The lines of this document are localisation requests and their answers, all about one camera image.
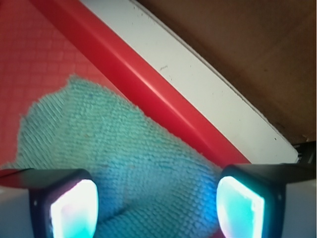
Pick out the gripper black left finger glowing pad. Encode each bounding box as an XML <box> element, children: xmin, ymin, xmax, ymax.
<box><xmin>0</xmin><ymin>169</ymin><xmax>99</xmax><ymax>238</ymax></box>

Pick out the light blue cloth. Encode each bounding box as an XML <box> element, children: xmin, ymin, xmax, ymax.
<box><xmin>4</xmin><ymin>76</ymin><xmax>221</xmax><ymax>238</ymax></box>

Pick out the red plastic tray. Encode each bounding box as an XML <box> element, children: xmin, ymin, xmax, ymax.
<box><xmin>0</xmin><ymin>0</ymin><xmax>247</xmax><ymax>167</ymax></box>

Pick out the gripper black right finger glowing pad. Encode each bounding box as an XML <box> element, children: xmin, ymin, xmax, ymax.
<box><xmin>216</xmin><ymin>163</ymin><xmax>317</xmax><ymax>238</ymax></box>

